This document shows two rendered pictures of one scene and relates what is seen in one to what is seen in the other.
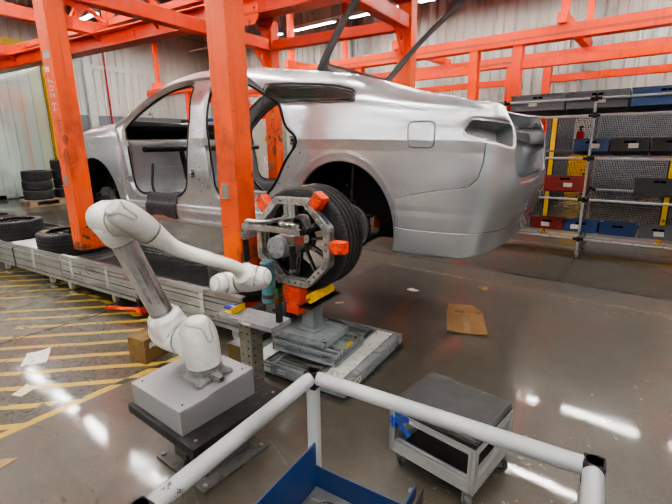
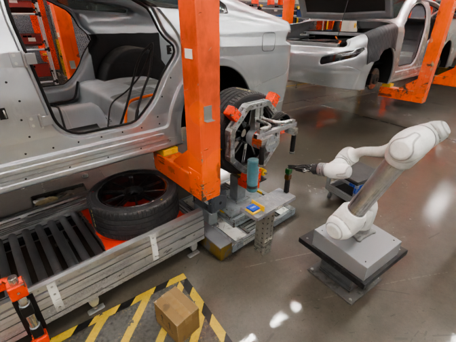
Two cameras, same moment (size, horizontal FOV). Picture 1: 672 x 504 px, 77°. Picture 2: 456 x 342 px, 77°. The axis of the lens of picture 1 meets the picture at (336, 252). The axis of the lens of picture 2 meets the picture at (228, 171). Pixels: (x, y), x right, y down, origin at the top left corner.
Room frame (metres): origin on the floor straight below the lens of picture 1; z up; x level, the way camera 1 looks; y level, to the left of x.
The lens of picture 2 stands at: (2.11, 2.28, 1.63)
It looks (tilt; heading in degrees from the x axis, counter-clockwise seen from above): 28 degrees down; 287
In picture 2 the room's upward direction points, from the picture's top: straight up
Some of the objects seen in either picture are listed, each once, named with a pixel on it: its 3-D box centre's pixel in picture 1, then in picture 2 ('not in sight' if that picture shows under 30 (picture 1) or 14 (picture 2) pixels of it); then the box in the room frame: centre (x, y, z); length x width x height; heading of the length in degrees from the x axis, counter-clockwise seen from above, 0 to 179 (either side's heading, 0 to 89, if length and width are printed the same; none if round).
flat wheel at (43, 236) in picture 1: (71, 239); not in sight; (4.77, 3.04, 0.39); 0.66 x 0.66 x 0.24
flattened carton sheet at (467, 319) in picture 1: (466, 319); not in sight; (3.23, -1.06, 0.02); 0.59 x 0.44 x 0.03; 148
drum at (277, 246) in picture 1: (286, 244); (261, 140); (2.45, 0.29, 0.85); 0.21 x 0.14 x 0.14; 148
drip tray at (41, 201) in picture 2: not in sight; (61, 199); (4.43, 0.44, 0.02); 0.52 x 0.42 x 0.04; 52
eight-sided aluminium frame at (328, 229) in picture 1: (293, 241); (254, 137); (2.51, 0.25, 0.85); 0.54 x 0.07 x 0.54; 58
